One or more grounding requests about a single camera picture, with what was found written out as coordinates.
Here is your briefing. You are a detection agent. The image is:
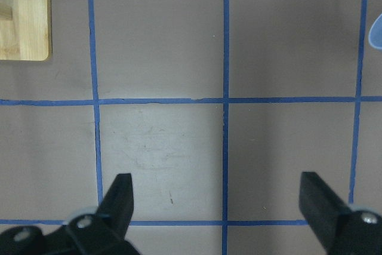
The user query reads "light blue plastic cup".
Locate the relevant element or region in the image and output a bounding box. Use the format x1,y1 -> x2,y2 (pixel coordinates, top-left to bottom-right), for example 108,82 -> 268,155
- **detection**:
368,14 -> 382,51

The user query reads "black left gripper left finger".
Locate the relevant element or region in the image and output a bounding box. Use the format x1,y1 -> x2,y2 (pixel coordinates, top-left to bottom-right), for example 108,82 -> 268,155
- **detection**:
1,173 -> 139,254

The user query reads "wooden cup holder tree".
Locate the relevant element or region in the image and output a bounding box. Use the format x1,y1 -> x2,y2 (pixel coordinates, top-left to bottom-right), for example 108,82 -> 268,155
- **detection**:
1,0 -> 52,62

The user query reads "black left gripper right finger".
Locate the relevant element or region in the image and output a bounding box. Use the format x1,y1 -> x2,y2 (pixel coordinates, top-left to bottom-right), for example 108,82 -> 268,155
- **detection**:
299,171 -> 381,254

